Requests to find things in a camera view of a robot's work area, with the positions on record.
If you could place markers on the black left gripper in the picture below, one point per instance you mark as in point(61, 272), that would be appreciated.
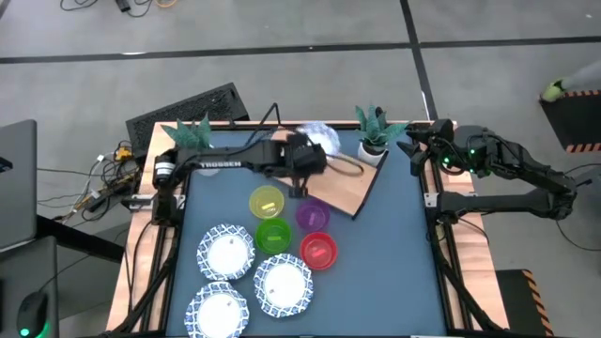
point(307, 157)

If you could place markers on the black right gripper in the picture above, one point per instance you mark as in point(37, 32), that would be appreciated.
point(441, 152)

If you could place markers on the green plastic bowl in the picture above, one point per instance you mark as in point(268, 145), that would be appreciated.
point(273, 236)

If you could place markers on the blue patterned paper bowl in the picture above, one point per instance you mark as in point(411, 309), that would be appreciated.
point(217, 312)
point(225, 252)
point(324, 136)
point(284, 285)

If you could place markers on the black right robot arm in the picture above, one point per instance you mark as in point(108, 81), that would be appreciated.
point(516, 202)

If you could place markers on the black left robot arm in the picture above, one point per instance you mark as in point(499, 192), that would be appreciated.
point(220, 162)

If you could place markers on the purple plastic bowl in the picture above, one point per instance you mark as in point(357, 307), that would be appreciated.
point(312, 215)

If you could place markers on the yellow plastic bowl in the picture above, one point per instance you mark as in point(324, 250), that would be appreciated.
point(266, 202)

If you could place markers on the green plant in white pot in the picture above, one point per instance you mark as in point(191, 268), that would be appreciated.
point(373, 127)
point(192, 136)

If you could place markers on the red plastic bowl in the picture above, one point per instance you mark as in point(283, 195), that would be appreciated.
point(318, 251)

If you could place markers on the blue table mat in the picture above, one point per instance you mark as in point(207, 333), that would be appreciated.
point(385, 281)

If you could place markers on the black perforated panel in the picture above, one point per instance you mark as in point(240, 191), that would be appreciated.
point(188, 112)

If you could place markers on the person's shoe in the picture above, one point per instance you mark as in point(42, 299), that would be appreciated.
point(553, 90)

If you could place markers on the black mat with orange stripes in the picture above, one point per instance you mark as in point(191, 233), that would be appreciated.
point(519, 300)
point(570, 122)

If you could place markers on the yellow plug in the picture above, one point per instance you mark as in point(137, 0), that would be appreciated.
point(123, 153)

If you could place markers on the person's leg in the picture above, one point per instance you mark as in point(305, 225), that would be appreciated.
point(584, 75)

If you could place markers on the black power strip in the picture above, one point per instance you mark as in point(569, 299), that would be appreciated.
point(110, 199)

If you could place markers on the black desk bar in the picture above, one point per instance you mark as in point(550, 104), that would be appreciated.
point(80, 239)

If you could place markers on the black power adapter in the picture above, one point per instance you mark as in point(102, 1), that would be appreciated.
point(123, 4)

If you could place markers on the grey laptop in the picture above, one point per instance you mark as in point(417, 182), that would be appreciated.
point(16, 188)

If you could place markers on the black computer mouse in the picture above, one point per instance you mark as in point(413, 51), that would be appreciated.
point(32, 313)

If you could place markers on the grey desk pad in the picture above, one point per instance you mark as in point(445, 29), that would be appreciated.
point(14, 272)

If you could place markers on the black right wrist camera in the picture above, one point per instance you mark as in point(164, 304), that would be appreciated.
point(443, 127)

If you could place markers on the wooden shelf with black frame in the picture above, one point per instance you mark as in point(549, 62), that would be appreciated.
point(338, 188)

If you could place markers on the black table frame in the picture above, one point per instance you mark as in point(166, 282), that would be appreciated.
point(441, 281)

